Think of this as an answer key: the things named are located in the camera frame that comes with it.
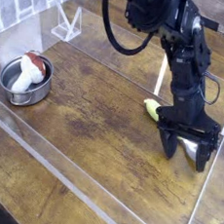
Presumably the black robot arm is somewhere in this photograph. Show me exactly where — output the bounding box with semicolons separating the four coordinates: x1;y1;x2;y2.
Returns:
101;0;221;172

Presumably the black wall strip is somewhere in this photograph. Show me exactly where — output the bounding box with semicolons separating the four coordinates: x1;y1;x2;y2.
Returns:
201;16;219;32

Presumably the plush mushroom toy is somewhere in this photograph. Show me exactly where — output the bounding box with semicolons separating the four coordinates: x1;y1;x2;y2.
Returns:
11;53;46;93

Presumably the small silver metal pot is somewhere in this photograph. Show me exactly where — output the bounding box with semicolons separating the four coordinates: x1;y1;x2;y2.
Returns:
0;52;54;106

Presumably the clear acrylic triangular bracket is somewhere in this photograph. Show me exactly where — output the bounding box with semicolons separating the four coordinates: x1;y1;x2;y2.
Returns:
51;4;83;42

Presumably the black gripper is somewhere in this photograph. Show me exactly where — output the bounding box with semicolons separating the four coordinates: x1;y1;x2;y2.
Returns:
156;105;221;172

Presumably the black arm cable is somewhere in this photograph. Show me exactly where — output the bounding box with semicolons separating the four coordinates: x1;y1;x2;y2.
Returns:
95;0;159;59

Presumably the clear acrylic barrier panel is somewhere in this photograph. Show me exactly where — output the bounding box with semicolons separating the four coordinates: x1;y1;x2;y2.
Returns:
0;101;147;224

